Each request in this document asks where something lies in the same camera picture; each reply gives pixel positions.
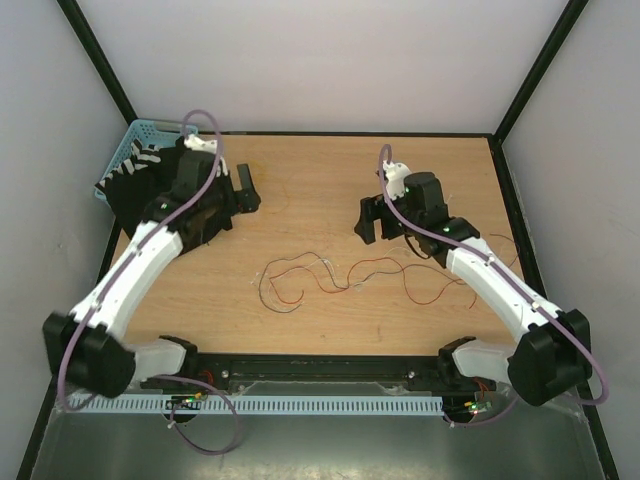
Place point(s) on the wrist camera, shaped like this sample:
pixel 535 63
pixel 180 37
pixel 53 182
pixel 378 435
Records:
pixel 392 176
pixel 196 143

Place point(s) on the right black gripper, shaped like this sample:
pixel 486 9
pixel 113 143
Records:
pixel 372 209

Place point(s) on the black striped cloth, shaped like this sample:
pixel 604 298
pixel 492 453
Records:
pixel 181 188

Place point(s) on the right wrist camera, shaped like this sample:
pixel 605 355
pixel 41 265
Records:
pixel 392 176

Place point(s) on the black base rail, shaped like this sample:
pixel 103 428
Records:
pixel 415 373

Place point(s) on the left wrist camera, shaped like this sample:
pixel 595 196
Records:
pixel 196 143

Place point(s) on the light blue plastic basket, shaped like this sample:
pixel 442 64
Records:
pixel 145 164

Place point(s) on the light blue slotted cable duct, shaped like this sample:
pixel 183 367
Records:
pixel 262 405

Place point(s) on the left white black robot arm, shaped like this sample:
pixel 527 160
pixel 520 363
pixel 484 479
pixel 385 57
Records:
pixel 85 346

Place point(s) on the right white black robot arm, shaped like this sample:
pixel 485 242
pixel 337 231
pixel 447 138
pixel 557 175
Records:
pixel 551 350

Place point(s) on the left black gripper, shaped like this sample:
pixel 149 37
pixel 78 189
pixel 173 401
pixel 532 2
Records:
pixel 242 201

